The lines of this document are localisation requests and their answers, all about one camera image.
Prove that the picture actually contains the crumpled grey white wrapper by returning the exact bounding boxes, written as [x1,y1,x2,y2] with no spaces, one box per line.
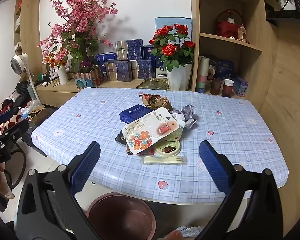
[174,104,198,130]

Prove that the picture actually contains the red rose plant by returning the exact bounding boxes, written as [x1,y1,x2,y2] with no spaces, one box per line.
[149,24,195,72]

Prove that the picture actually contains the white angular flower pot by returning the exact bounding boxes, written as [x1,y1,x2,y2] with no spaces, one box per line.
[166,63,192,91]

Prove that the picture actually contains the dark blue picture box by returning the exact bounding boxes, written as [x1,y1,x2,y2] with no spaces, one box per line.
[207,55,235,85]

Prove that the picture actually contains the white dessert cup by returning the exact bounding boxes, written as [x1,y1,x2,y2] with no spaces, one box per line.
[165,120,186,142]

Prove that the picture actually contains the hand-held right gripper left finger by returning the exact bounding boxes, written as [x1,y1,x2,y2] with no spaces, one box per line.
[16,141,102,240]

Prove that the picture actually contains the pile of clothes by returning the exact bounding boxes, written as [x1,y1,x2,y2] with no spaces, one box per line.
[0,80,44,130]

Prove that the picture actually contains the row of small bottles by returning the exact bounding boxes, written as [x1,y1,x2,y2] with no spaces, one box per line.
[44,71,74,87]

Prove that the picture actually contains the light blue board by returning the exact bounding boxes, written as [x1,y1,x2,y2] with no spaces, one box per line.
[155,17,192,43]

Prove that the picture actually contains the wooden shelf unit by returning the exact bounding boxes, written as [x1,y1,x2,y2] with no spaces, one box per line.
[189,0,278,102]

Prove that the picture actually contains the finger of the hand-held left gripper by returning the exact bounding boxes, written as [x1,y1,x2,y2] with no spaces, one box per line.
[0,107,19,130]
[0,120,30,147]

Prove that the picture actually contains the red paper cup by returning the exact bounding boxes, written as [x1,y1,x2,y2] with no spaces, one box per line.
[221,79,234,97]

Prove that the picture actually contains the black packet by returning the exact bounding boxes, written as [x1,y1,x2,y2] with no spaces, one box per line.
[114,130,130,147]

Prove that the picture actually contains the red teapot basket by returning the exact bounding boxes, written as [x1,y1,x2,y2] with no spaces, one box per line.
[216,9,242,39]

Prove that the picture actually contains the orange artificial flowers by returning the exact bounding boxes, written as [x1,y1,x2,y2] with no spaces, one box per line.
[42,51,63,68]

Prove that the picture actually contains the pink blossom plant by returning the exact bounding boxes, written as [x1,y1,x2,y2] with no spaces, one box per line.
[37,0,118,74]

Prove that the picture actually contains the striped teal patterned box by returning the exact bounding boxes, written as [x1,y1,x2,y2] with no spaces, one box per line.
[72,65,105,90]

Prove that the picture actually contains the brown cup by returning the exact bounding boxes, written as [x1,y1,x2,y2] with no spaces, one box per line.
[210,79,223,96]

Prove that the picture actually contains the crumpled brown red wrapper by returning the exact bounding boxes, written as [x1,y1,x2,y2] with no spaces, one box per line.
[141,94,174,110]

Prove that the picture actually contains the dark blue tall box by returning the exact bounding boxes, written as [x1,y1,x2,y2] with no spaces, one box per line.
[142,45,157,60]

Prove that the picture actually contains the small white plant pot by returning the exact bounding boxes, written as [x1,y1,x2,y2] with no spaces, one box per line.
[280,0,297,11]

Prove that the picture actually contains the brown plastic waste bin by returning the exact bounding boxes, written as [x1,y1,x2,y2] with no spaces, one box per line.
[86,192,157,240]

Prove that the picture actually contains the white standing fan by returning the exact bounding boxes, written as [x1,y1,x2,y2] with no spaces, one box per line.
[10,53,39,100]

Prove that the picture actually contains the gold blue gift box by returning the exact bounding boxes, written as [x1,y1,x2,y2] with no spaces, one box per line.
[130,59,152,80]
[115,39,143,61]
[104,60,131,82]

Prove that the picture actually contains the blue white emblem box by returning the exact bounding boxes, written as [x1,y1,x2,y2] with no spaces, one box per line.
[155,55,169,78]

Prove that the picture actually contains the wooden wall shelf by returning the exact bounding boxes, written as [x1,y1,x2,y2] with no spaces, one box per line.
[14,0,44,82]

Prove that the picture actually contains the cardboard box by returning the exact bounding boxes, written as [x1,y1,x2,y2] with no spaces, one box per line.
[27,105,50,123]

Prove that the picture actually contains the black counter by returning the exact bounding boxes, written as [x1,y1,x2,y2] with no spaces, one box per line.
[265,1,300,28]

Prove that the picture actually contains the glass perfume bottle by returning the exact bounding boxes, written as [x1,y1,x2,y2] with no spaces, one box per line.
[237,23,247,42]

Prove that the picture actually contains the white floral blister card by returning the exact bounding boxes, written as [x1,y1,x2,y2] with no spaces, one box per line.
[126,107,180,154]

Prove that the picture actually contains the wooden sideboard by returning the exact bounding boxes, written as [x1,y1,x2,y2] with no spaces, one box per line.
[35,79,190,108]

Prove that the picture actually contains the dark red packet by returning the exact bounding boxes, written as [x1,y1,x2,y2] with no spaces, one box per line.
[126,146,155,156]

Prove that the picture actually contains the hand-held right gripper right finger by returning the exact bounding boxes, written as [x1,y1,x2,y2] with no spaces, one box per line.
[196,140,283,240]

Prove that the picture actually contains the person's left hand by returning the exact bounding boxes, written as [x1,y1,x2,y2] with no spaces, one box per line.
[0,163,15,200]

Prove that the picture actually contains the stack of pastel cups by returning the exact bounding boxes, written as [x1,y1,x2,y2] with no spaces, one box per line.
[195,56,210,93]

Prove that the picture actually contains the dark blue paper carton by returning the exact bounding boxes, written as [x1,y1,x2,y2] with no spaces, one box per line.
[119,104,154,124]

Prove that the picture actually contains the dark blue flat box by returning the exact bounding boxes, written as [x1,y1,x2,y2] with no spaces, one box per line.
[95,52,118,64]

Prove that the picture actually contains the white ribbed vase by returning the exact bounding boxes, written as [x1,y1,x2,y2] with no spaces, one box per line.
[57,66,69,85]

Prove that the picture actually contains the clear plastic spoon packet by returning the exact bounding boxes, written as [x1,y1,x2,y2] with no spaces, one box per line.
[142,156,187,166]

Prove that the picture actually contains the small blue box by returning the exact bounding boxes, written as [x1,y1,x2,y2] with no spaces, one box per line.
[232,76,249,98]

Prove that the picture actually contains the person's leg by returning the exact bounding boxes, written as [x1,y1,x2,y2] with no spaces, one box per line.
[162,230,183,240]

